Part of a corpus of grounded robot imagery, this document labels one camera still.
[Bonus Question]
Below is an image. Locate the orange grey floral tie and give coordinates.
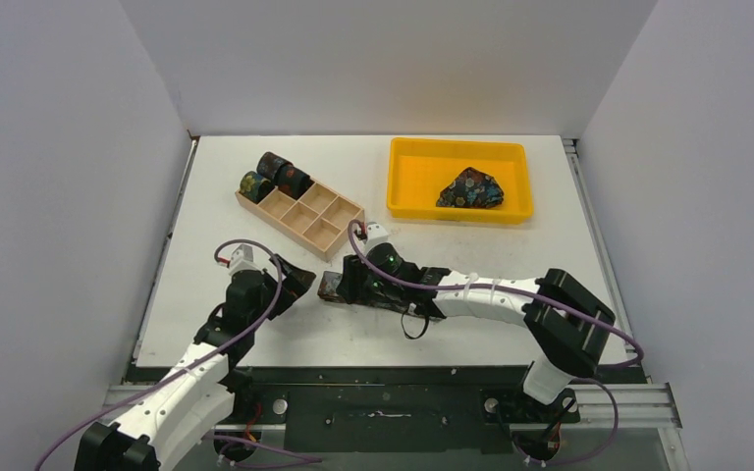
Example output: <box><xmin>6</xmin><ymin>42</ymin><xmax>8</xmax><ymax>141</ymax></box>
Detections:
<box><xmin>317</xmin><ymin>271</ymin><xmax>410</xmax><ymax>314</ymax></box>

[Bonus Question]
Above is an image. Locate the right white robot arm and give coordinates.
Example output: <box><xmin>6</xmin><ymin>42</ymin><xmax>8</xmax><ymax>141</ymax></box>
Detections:
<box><xmin>320</xmin><ymin>242</ymin><xmax>616</xmax><ymax>421</ymax></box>

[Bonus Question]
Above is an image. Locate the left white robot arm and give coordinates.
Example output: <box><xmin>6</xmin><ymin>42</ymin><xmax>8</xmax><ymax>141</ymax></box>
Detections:
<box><xmin>74</xmin><ymin>251</ymin><xmax>316</xmax><ymax>470</ymax></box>

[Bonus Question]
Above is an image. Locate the wooden compartment tray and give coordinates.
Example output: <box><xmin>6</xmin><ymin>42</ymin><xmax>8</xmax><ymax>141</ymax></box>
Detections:
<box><xmin>235</xmin><ymin>183</ymin><xmax>365</xmax><ymax>262</ymax></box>

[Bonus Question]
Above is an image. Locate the yellow floral rolled tie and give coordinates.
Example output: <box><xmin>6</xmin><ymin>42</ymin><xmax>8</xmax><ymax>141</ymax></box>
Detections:
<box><xmin>238</xmin><ymin>171</ymin><xmax>276</xmax><ymax>204</ymax></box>

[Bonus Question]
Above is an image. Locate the red patterned rolled tie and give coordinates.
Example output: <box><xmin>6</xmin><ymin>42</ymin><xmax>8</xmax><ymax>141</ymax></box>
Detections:
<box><xmin>275</xmin><ymin>164</ymin><xmax>313</xmax><ymax>200</ymax></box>

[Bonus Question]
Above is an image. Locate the yellow plastic bin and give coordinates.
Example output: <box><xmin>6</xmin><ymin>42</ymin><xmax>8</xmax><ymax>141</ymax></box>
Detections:
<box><xmin>387</xmin><ymin>137</ymin><xmax>534</xmax><ymax>225</ymax></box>

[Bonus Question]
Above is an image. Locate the dark rolled tie rear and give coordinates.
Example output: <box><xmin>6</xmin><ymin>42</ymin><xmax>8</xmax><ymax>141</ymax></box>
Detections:
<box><xmin>256</xmin><ymin>151</ymin><xmax>292</xmax><ymax>183</ymax></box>

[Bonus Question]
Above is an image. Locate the dark floral folded tie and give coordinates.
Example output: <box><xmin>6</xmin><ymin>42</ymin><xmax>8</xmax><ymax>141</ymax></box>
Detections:
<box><xmin>436</xmin><ymin>167</ymin><xmax>505</xmax><ymax>209</ymax></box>

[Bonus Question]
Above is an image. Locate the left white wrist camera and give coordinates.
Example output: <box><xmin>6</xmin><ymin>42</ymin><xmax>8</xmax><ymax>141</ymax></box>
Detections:
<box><xmin>215</xmin><ymin>243</ymin><xmax>259</xmax><ymax>277</ymax></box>

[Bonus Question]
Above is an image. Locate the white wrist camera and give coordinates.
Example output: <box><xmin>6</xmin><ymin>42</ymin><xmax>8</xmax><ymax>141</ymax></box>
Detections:
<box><xmin>358</xmin><ymin>222</ymin><xmax>390</xmax><ymax>251</ymax></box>
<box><xmin>215</xmin><ymin>243</ymin><xmax>259</xmax><ymax>277</ymax></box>

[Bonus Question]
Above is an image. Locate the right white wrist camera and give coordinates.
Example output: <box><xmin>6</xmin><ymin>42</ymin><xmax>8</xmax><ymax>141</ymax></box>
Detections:
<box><xmin>358</xmin><ymin>222</ymin><xmax>390</xmax><ymax>251</ymax></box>

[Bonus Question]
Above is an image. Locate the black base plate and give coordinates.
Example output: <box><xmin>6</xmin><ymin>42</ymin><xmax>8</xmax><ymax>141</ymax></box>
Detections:
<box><xmin>214</xmin><ymin>366</ymin><xmax>643</xmax><ymax>454</ymax></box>

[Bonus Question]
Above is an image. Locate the aluminium frame rail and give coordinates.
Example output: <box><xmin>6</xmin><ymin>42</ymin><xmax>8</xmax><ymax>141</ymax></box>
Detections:
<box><xmin>87</xmin><ymin>383</ymin><xmax>694</xmax><ymax>471</ymax></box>

